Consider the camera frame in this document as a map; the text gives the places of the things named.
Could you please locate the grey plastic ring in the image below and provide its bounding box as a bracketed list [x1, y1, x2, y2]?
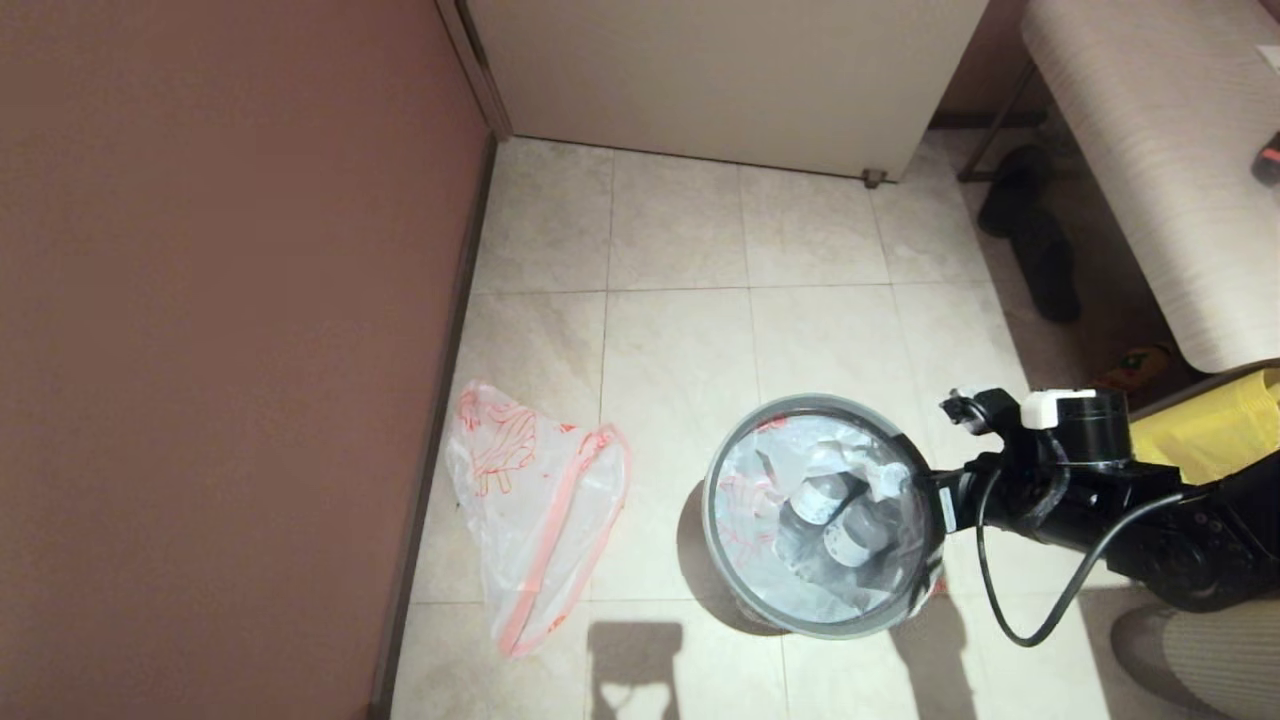
[702, 393, 948, 641]

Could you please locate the white garbage bag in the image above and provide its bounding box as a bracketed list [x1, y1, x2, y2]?
[712, 412, 946, 616]

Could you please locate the black trash bin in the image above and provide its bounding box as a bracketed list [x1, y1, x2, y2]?
[700, 395, 946, 641]

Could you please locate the yellow fabric bag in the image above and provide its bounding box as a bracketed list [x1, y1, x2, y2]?
[1130, 368, 1280, 488]

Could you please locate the white liner bag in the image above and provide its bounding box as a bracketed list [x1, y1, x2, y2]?
[445, 380, 633, 661]

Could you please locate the orange brown shoe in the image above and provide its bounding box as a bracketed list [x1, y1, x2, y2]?
[1095, 345, 1176, 396]

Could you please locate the black slipper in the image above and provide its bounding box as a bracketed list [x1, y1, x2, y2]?
[1008, 210, 1083, 326]
[975, 145, 1053, 241]

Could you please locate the metal bench leg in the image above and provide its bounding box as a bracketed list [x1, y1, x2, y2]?
[955, 60, 1036, 186]

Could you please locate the beige wood-grain bench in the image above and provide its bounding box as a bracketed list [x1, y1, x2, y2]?
[1020, 0, 1280, 376]

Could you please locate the white cabinet panel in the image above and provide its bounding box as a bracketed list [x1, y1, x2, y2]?
[437, 0, 991, 188]

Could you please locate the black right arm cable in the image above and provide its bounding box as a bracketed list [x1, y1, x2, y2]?
[975, 468, 1201, 649]

